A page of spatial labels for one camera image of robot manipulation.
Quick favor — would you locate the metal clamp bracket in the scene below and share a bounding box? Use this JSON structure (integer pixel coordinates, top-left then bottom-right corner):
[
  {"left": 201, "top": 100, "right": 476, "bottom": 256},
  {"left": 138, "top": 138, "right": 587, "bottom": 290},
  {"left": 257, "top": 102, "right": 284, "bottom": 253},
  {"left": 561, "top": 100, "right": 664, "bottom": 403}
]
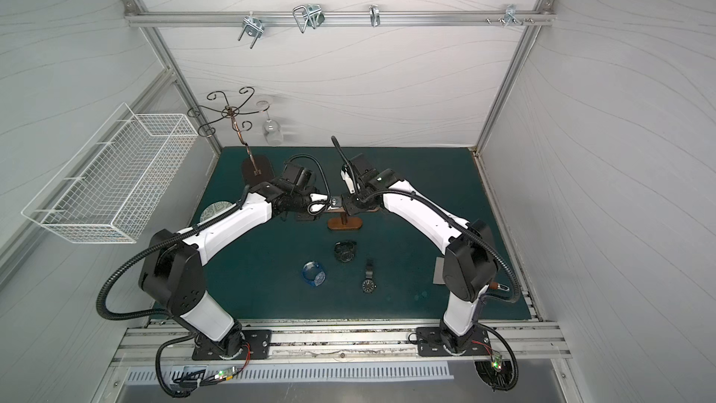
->
[
  {"left": 368, "top": 5, "right": 380, "bottom": 28},
  {"left": 485, "top": 5, "right": 535, "bottom": 27},
  {"left": 237, "top": 12, "right": 265, "bottom": 50},
  {"left": 292, "top": 4, "right": 326, "bottom": 34}
]

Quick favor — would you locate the slim black analog watch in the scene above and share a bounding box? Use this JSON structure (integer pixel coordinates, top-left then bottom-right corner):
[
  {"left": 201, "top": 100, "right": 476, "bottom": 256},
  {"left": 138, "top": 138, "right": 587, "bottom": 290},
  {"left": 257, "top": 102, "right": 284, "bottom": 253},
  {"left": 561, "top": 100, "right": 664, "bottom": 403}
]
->
[
  {"left": 329, "top": 196, "right": 342, "bottom": 209},
  {"left": 362, "top": 259, "right": 377, "bottom": 294}
]

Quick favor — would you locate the left black corrugated cable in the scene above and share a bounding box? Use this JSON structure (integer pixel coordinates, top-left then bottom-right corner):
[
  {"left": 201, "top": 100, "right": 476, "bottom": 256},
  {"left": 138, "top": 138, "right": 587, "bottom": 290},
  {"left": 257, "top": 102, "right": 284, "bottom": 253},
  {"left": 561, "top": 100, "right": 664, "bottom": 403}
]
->
[{"left": 95, "top": 154, "right": 332, "bottom": 399}]

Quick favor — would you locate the white slotted cable duct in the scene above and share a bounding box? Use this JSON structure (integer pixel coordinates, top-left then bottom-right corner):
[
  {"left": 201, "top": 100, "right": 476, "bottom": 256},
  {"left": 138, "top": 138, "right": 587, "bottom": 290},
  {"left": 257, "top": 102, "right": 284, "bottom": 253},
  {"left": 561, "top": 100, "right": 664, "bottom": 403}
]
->
[{"left": 125, "top": 361, "right": 454, "bottom": 385}]

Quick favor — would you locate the aluminium crossbar rail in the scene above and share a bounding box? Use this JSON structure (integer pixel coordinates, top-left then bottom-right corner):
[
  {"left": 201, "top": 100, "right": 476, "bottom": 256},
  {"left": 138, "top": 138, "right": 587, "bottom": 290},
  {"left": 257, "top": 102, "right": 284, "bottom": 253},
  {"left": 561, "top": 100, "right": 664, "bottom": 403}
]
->
[{"left": 121, "top": 0, "right": 557, "bottom": 29}]

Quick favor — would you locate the wooden T-shaped watch stand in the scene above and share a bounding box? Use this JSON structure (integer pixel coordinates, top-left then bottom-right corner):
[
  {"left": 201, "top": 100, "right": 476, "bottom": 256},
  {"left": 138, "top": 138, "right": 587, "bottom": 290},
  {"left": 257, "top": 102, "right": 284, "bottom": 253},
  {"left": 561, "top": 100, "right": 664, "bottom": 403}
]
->
[{"left": 327, "top": 195, "right": 380, "bottom": 231}]

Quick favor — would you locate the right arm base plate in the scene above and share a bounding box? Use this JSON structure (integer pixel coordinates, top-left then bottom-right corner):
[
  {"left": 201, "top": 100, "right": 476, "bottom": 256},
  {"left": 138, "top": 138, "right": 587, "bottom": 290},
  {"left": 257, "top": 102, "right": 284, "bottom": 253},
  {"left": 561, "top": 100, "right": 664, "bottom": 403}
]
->
[{"left": 410, "top": 327, "right": 492, "bottom": 357}]

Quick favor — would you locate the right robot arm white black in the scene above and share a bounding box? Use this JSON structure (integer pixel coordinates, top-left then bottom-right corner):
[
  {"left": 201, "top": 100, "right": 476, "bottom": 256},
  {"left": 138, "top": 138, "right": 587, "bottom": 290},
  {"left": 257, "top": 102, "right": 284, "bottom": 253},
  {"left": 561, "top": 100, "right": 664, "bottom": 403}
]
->
[{"left": 341, "top": 156, "right": 499, "bottom": 356}]

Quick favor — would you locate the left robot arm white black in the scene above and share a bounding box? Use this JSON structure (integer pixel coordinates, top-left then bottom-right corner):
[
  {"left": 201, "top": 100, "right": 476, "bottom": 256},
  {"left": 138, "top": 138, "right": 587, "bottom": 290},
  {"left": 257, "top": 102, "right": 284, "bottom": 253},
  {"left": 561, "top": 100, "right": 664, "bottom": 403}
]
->
[{"left": 138, "top": 162, "right": 331, "bottom": 357}]

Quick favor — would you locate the right black corrugated cable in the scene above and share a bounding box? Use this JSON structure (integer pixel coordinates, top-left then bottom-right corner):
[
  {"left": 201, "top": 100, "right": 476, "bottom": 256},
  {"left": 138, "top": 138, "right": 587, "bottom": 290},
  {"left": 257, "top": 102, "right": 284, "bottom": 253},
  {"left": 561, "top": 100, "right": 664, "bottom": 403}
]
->
[{"left": 329, "top": 135, "right": 522, "bottom": 393}]

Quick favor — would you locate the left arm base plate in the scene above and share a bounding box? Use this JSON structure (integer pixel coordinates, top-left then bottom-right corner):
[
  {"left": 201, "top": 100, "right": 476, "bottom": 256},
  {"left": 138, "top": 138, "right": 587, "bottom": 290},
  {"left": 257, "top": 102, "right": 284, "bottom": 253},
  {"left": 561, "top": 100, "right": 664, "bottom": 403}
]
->
[{"left": 191, "top": 329, "right": 272, "bottom": 361}]

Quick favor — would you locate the hanging clear wine glass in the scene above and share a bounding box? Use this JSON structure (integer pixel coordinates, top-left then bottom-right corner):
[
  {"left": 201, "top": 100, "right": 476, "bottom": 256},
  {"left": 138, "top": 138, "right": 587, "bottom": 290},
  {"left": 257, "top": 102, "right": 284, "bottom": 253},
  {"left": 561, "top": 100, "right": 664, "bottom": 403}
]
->
[{"left": 255, "top": 99, "right": 285, "bottom": 146}]

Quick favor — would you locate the green patterned ceramic bowl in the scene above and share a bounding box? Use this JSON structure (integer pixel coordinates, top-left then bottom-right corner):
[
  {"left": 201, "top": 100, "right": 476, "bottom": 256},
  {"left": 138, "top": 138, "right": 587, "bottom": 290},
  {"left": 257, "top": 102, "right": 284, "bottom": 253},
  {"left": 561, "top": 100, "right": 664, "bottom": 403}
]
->
[{"left": 199, "top": 201, "right": 234, "bottom": 224}]

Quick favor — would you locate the chunky black digital watch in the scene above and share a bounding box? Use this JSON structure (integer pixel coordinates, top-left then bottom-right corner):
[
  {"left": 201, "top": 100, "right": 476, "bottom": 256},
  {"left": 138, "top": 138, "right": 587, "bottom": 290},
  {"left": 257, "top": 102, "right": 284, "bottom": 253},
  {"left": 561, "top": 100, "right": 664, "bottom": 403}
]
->
[{"left": 334, "top": 240, "right": 357, "bottom": 263}]

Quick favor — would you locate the white wire basket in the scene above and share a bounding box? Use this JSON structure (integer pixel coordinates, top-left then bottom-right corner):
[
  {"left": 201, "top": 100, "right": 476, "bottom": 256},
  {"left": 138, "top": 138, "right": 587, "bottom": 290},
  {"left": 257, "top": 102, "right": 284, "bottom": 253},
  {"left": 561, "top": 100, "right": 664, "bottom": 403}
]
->
[{"left": 21, "top": 104, "right": 198, "bottom": 244}]

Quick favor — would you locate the black wire glass holder stand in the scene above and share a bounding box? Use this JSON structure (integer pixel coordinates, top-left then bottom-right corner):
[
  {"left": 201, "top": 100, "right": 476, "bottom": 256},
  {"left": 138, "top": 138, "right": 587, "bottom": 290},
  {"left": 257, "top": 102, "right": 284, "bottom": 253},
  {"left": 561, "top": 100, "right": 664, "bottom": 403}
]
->
[{"left": 186, "top": 86, "right": 278, "bottom": 188}]

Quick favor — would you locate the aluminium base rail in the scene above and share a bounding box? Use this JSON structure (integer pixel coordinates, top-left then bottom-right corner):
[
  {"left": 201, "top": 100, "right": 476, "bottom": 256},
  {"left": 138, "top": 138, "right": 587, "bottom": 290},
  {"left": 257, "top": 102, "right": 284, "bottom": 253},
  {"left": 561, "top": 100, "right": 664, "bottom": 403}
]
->
[{"left": 111, "top": 319, "right": 572, "bottom": 367}]

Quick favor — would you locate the green table mat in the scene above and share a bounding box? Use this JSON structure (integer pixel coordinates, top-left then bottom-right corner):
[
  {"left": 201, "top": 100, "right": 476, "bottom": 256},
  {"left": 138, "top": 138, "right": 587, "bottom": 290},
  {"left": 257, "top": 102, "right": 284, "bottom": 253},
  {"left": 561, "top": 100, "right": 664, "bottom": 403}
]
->
[{"left": 205, "top": 147, "right": 497, "bottom": 321}]

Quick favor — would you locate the black corrugated cable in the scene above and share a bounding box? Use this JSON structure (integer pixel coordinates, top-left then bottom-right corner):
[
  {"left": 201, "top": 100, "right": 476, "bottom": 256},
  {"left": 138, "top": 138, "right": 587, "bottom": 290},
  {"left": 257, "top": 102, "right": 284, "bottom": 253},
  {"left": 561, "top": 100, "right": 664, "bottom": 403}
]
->
[
  {"left": 95, "top": 154, "right": 332, "bottom": 399},
  {"left": 329, "top": 135, "right": 522, "bottom": 393}
]

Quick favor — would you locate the metal scraper with wooden handle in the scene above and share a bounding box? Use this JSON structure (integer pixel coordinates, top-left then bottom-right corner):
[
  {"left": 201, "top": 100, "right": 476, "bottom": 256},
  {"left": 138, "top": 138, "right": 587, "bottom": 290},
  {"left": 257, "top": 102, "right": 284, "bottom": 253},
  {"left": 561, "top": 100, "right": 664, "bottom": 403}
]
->
[{"left": 433, "top": 257, "right": 446, "bottom": 285}]

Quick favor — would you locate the blue translucent watch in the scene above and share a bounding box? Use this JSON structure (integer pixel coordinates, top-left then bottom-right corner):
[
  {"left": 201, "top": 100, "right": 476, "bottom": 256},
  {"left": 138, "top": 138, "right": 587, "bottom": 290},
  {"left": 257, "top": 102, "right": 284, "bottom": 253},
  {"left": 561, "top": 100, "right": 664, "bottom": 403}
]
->
[{"left": 301, "top": 261, "right": 326, "bottom": 287}]

